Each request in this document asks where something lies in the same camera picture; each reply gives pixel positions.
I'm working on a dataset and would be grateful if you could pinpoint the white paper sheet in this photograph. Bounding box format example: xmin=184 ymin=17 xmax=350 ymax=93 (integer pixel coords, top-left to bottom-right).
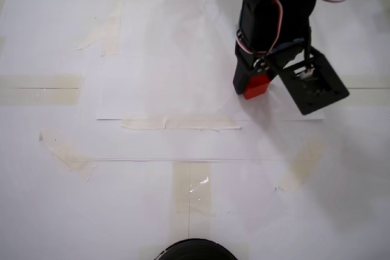
xmin=96 ymin=0 xmax=326 ymax=122

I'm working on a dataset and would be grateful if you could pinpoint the wide clear tape strip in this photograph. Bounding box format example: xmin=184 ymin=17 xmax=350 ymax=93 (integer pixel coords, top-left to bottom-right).
xmin=168 ymin=161 xmax=214 ymax=239
xmin=0 ymin=74 xmax=82 ymax=106
xmin=335 ymin=74 xmax=390 ymax=106

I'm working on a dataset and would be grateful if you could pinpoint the beige masking tape strip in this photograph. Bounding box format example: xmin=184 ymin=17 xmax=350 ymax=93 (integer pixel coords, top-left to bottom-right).
xmin=100 ymin=0 xmax=126 ymax=57
xmin=120 ymin=113 xmax=243 ymax=132
xmin=276 ymin=139 xmax=325 ymax=194
xmin=38 ymin=128 xmax=98 ymax=182

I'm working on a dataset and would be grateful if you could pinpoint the red cube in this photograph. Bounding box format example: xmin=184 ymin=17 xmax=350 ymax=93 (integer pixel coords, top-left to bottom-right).
xmin=243 ymin=72 xmax=272 ymax=100

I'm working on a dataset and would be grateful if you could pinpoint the black round camera stand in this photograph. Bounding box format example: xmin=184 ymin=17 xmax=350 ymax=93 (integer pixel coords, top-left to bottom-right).
xmin=154 ymin=237 xmax=238 ymax=260

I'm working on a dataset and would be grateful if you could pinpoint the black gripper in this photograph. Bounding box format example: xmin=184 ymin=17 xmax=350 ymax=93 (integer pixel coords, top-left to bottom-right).
xmin=233 ymin=0 xmax=314 ymax=94

